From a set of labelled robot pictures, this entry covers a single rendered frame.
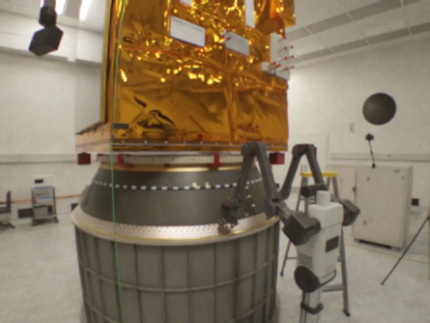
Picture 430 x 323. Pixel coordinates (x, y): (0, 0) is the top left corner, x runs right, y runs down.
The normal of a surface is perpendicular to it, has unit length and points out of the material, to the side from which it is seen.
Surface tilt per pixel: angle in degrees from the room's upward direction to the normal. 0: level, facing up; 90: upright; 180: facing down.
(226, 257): 90
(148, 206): 62
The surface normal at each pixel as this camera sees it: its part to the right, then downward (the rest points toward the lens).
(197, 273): 0.26, 0.04
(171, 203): 0.09, -0.43
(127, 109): 0.52, 0.01
